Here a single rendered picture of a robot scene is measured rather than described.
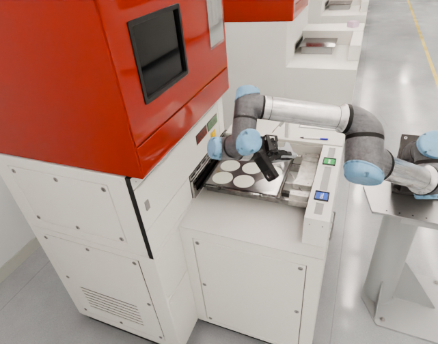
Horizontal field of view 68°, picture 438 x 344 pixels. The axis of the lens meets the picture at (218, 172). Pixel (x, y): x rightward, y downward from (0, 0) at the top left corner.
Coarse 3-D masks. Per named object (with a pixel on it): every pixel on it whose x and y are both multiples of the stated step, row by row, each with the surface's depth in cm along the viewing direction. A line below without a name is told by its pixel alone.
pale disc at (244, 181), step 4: (240, 176) 158; (244, 176) 158; (248, 176) 158; (236, 180) 156; (240, 180) 155; (244, 180) 155; (248, 180) 155; (252, 180) 155; (236, 184) 153; (240, 184) 153; (244, 184) 153; (248, 184) 152; (252, 184) 152
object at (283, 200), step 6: (222, 192) 161; (228, 192) 160; (234, 192) 158; (240, 192) 157; (252, 198) 156; (258, 198) 154; (264, 198) 153; (270, 198) 152; (282, 198) 150; (288, 198) 150
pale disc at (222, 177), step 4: (220, 172) 162; (224, 172) 162; (216, 176) 160; (220, 176) 160; (224, 176) 159; (228, 176) 159; (232, 176) 159; (216, 180) 157; (220, 180) 157; (224, 180) 157; (228, 180) 156
